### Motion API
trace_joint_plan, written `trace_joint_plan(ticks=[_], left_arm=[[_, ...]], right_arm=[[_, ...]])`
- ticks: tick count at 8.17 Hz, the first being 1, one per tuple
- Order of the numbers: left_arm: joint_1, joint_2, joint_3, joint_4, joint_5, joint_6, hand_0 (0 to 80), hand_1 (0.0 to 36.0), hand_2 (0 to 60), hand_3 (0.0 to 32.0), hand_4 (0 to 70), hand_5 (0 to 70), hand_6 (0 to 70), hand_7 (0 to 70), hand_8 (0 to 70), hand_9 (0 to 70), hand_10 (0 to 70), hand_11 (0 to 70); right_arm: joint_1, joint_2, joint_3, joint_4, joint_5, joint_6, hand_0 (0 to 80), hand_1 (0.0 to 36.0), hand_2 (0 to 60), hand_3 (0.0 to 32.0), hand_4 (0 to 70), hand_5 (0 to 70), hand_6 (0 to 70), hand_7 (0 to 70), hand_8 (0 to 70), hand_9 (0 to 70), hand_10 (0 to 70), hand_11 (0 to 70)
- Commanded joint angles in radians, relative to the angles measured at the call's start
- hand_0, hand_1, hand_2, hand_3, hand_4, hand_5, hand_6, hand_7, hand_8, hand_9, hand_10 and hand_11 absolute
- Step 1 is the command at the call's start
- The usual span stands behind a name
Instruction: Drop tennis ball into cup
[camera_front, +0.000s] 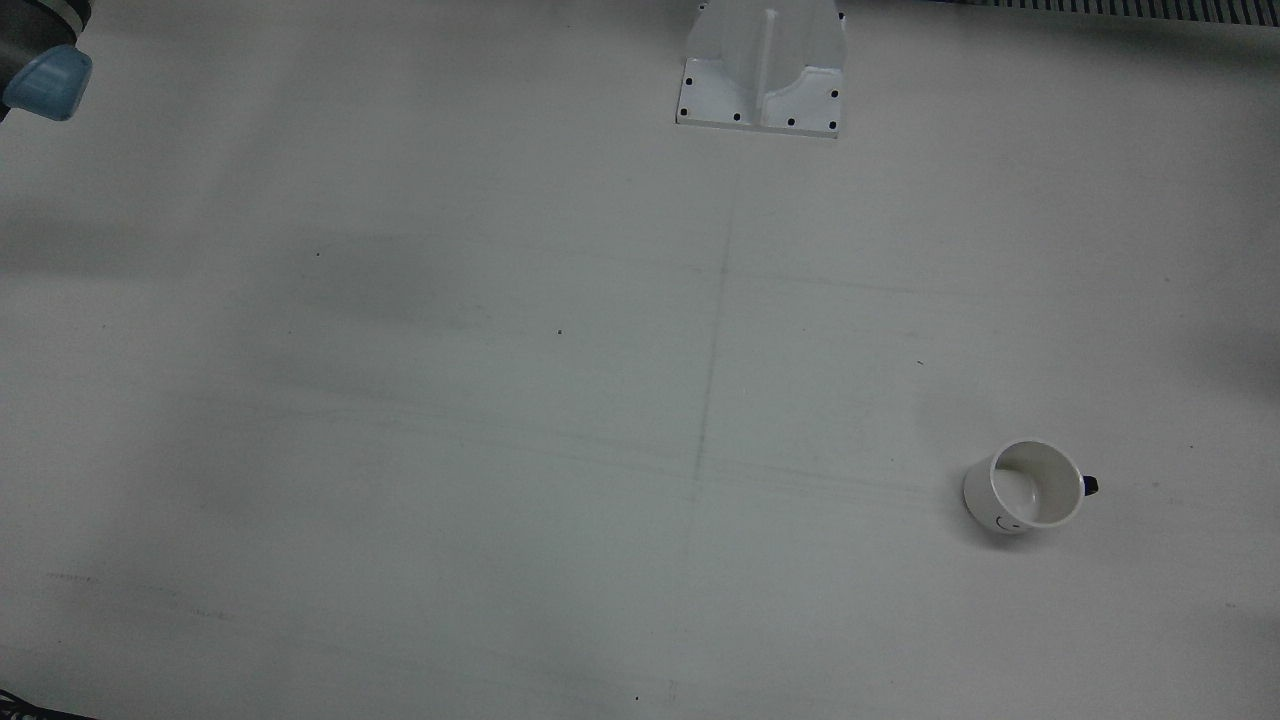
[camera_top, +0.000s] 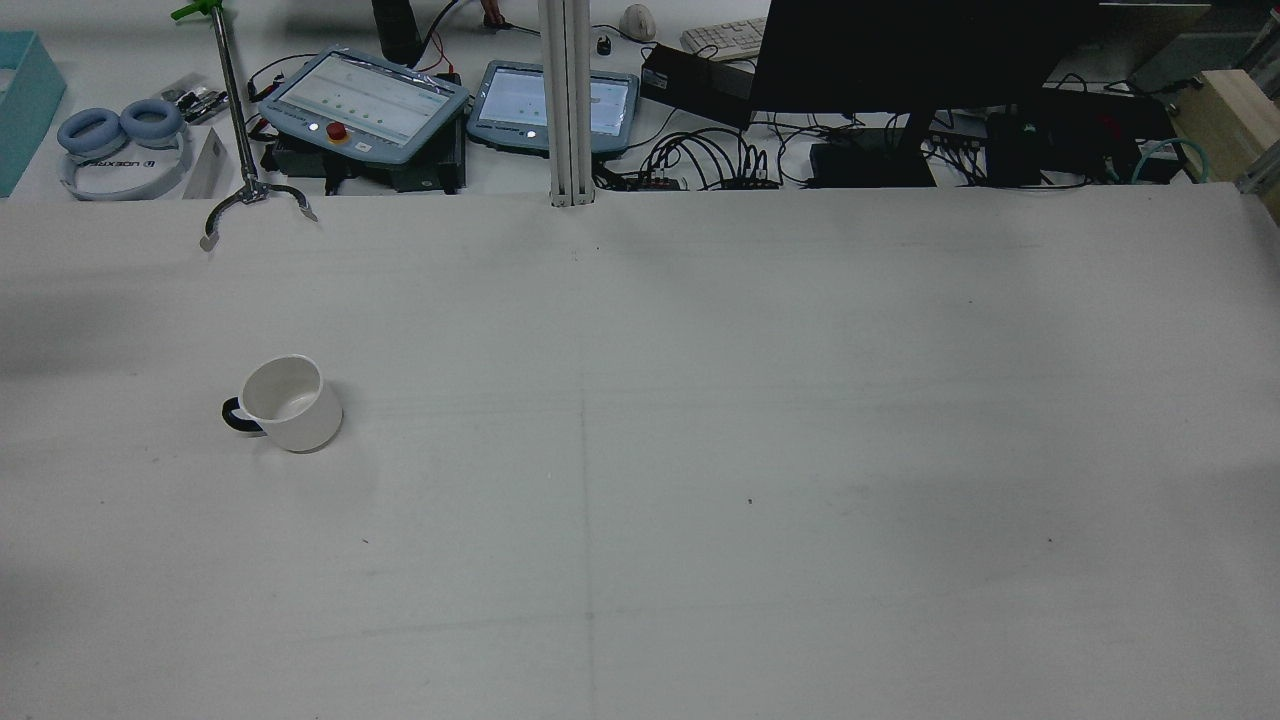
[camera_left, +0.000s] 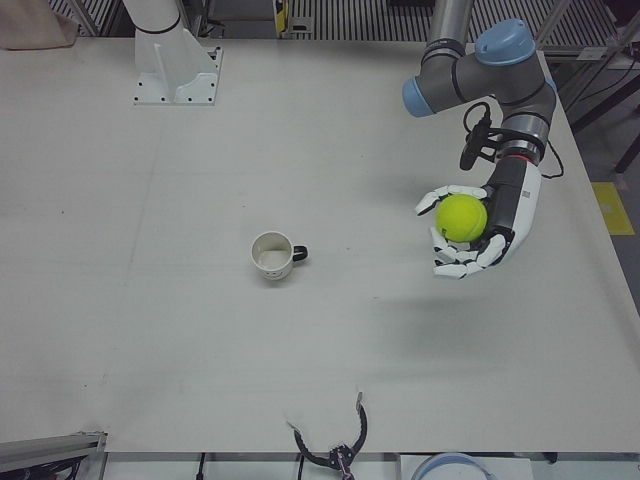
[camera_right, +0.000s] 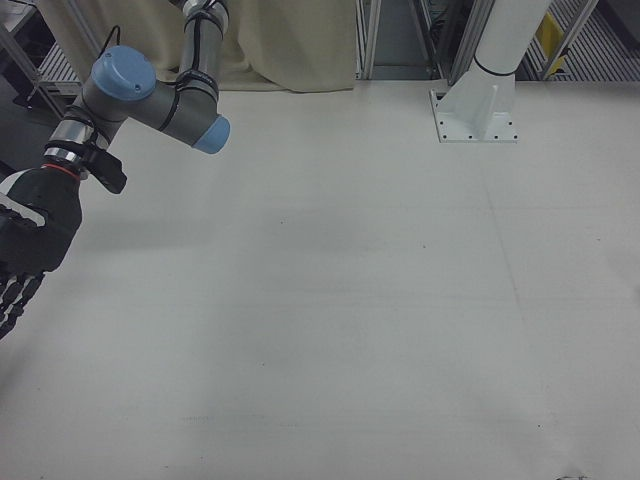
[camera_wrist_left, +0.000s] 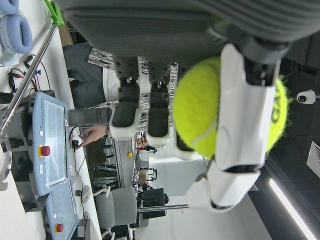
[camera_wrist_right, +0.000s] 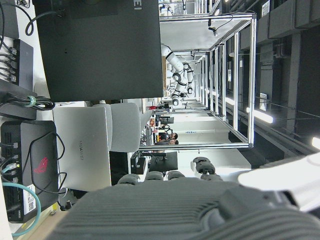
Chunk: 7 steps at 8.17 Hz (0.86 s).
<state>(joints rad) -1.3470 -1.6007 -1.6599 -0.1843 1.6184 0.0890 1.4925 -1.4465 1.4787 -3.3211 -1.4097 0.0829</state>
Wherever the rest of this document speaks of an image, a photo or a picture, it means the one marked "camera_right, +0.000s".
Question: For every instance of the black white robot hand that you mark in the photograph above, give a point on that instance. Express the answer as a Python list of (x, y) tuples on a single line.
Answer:
[(47, 220)]

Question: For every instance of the grey metal shelf rack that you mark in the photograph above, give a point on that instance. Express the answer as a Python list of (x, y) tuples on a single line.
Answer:
[(55, 65)]

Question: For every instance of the beige fabric curtain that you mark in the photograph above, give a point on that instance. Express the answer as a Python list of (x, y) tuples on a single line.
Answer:
[(280, 40)]

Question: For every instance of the yellow tag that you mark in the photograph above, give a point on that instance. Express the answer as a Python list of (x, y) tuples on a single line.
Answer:
[(550, 30)]

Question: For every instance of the grey ribbed metal rack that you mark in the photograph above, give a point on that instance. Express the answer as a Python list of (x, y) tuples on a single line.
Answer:
[(595, 55)]

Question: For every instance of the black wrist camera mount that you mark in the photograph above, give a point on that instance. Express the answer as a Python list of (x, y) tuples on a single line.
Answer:
[(107, 167)]

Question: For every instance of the aluminium profile frame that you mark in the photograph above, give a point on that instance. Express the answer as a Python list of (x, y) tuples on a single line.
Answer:
[(395, 30)]

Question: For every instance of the white pedestal column with base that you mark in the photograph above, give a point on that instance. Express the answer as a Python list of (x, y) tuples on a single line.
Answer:
[(492, 45)]

